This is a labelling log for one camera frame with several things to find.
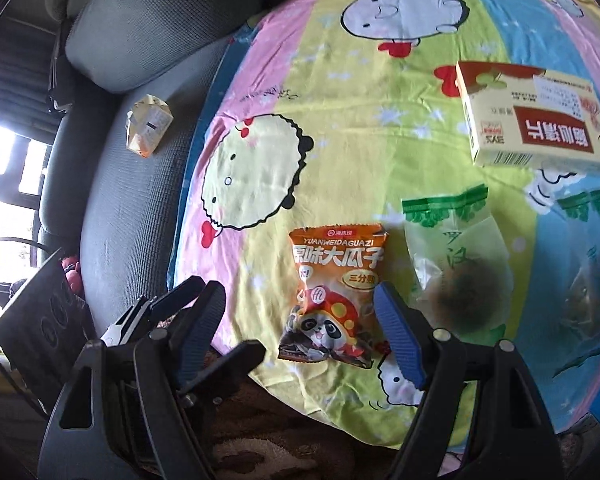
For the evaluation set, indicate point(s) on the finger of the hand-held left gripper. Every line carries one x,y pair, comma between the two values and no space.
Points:
242,355
155,307

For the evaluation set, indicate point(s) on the brown plush rug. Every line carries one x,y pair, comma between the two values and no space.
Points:
280,440

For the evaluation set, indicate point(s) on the window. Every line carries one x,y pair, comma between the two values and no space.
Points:
0,185

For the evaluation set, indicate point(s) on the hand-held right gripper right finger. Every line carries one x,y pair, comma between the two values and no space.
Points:
397,335

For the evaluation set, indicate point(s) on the clear green-printed packet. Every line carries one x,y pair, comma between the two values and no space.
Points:
455,270
585,280

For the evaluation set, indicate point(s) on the small yellow drink carton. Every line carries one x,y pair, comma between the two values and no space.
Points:
147,125

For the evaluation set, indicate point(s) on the grey sofa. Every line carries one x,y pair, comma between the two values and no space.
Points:
145,210

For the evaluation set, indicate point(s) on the grey sofa cushion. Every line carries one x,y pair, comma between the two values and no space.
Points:
145,25

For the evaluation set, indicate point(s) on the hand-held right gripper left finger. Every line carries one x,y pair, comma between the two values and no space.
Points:
196,350

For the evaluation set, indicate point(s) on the cartoon printed blanket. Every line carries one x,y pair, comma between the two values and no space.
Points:
330,110

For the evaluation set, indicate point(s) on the cream medicine box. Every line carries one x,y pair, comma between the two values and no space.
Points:
530,125

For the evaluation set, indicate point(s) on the orange snack packet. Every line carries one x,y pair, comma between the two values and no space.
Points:
330,280

